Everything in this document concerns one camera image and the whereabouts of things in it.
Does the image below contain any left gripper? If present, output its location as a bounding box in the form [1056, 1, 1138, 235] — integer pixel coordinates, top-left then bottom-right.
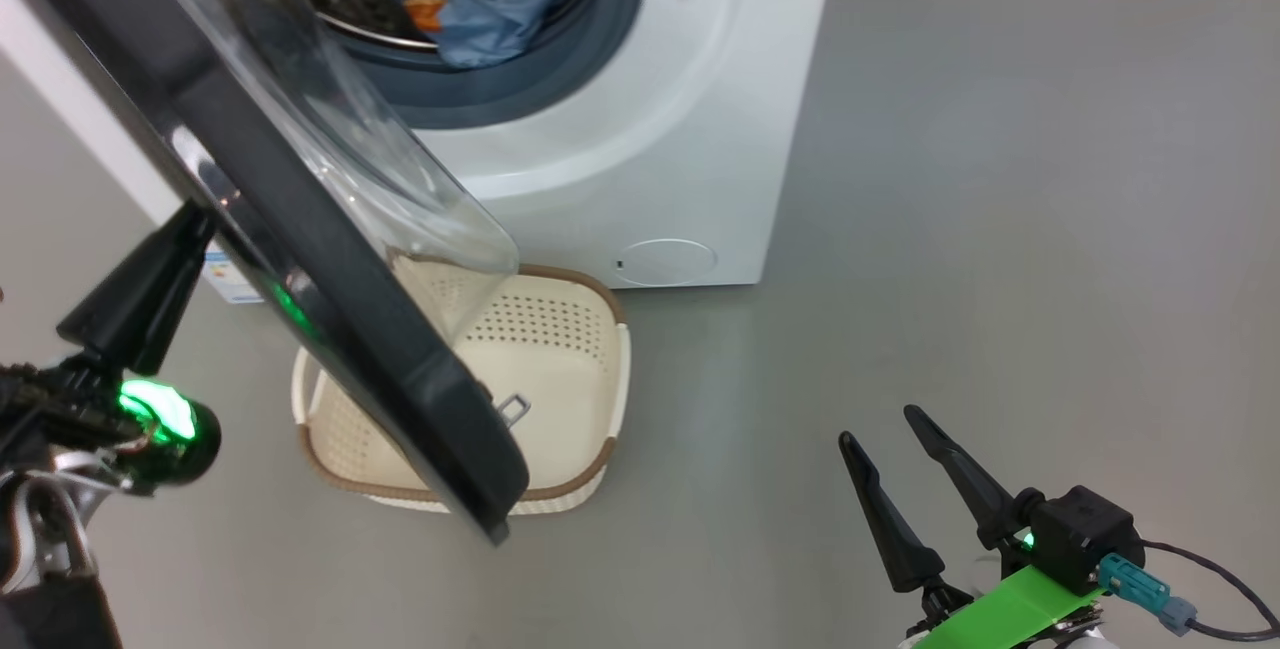
[0, 199, 218, 472]

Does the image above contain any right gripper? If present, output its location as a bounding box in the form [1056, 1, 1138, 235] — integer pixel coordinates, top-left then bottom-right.
[838, 405, 1106, 649]

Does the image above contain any dark blue-edged object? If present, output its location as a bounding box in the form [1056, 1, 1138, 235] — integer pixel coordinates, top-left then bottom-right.
[0, 0, 531, 545]

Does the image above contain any grey rubber door gasket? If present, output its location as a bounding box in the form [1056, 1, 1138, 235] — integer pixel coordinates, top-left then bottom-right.
[340, 0, 647, 130]

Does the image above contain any blue energy label sticker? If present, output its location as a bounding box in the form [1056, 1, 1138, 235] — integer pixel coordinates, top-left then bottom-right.
[203, 247, 264, 305]

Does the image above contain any round white filter cover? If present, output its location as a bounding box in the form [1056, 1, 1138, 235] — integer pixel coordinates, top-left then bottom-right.
[615, 238, 719, 287]

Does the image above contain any cream perforated laundry basket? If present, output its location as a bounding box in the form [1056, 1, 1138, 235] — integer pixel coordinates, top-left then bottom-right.
[290, 254, 633, 517]

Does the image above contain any black cable teal plug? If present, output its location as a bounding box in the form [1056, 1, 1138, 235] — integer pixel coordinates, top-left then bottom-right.
[1097, 539, 1280, 642]

